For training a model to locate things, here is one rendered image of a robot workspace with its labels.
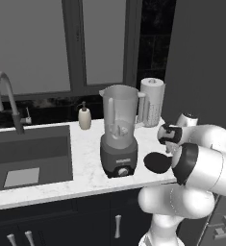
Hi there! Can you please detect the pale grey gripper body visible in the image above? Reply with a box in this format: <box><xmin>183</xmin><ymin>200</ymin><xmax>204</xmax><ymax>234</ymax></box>
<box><xmin>164</xmin><ymin>141</ymin><xmax>183</xmax><ymax>156</ymax></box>

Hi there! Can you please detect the black blender lid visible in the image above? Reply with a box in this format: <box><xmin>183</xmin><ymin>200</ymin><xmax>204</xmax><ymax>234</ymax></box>
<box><xmin>142</xmin><ymin>151</ymin><xmax>174</xmax><ymax>175</ymax></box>

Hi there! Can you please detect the grey blender with clear jar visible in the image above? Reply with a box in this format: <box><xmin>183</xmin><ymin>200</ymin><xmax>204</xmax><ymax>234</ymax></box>
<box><xmin>98</xmin><ymin>84</ymin><xmax>147</xmax><ymax>180</ymax></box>

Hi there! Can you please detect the white paper towel roll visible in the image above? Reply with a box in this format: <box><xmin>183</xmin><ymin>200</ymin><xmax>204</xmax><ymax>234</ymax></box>
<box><xmin>137</xmin><ymin>77</ymin><xmax>167</xmax><ymax>129</ymax></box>

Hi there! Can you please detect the dark cupboard door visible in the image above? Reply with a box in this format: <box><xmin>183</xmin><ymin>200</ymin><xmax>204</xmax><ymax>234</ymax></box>
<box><xmin>0</xmin><ymin>213</ymin><xmax>20</xmax><ymax>246</ymax></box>
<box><xmin>77</xmin><ymin>194</ymin><xmax>113</xmax><ymax>246</ymax></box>
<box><xmin>110</xmin><ymin>188</ymin><xmax>155</xmax><ymax>246</ymax></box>
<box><xmin>17</xmin><ymin>208</ymin><xmax>79</xmax><ymax>246</ymax></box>

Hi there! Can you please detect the grey refrigerator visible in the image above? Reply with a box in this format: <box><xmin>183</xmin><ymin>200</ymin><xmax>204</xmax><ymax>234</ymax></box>
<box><xmin>162</xmin><ymin>0</ymin><xmax>226</xmax><ymax>246</ymax></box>

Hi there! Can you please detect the beige soap dispenser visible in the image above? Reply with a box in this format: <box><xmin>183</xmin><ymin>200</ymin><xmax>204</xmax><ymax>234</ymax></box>
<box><xmin>78</xmin><ymin>101</ymin><xmax>92</xmax><ymax>131</ymax></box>

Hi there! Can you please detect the grey framed window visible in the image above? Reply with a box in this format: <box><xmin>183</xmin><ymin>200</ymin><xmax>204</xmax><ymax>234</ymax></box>
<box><xmin>0</xmin><ymin>0</ymin><xmax>143</xmax><ymax>104</ymax></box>

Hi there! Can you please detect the dark grey sink basin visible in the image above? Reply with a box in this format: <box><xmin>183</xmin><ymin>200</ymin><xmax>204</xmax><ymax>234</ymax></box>
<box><xmin>0</xmin><ymin>124</ymin><xmax>75</xmax><ymax>193</ymax></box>

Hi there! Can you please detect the grey curved sink tap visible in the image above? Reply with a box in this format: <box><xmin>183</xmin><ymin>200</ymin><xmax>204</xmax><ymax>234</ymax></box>
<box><xmin>0</xmin><ymin>70</ymin><xmax>33</xmax><ymax>135</ymax></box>

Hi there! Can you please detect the grey refrigerator handle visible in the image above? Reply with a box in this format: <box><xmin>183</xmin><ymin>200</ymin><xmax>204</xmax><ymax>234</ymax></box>
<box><xmin>208</xmin><ymin>213</ymin><xmax>226</xmax><ymax>241</ymax></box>

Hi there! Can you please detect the silver cupboard handle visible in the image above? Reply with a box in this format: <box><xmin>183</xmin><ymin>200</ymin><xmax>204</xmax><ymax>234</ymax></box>
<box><xmin>6</xmin><ymin>234</ymin><xmax>17</xmax><ymax>246</ymax></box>
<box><xmin>113</xmin><ymin>214</ymin><xmax>122</xmax><ymax>239</ymax></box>
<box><xmin>24</xmin><ymin>230</ymin><xmax>36</xmax><ymax>246</ymax></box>

